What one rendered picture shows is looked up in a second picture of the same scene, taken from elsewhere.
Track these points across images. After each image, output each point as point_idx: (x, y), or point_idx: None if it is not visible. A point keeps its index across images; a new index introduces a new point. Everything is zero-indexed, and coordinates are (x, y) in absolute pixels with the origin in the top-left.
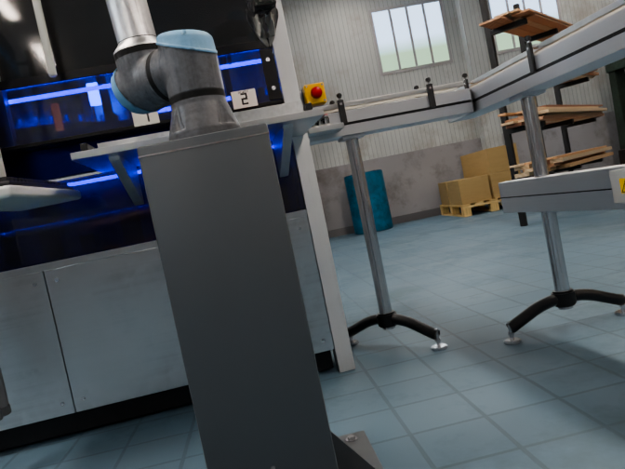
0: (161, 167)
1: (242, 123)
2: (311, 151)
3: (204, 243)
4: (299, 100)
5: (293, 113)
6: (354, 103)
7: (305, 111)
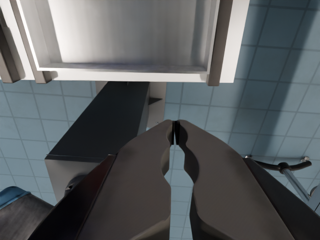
0: None
1: (98, 80)
2: None
3: None
4: (204, 74)
5: (182, 81)
6: None
7: (203, 82)
